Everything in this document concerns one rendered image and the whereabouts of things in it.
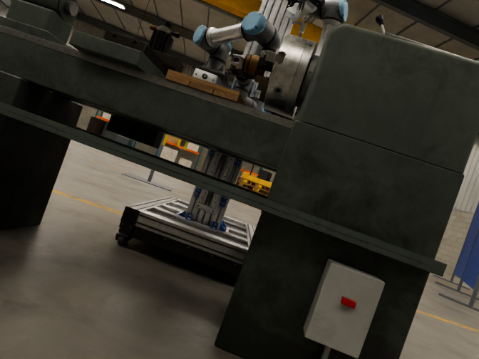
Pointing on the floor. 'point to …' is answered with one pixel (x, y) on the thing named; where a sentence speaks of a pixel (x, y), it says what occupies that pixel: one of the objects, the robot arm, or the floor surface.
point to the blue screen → (467, 263)
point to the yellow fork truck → (259, 177)
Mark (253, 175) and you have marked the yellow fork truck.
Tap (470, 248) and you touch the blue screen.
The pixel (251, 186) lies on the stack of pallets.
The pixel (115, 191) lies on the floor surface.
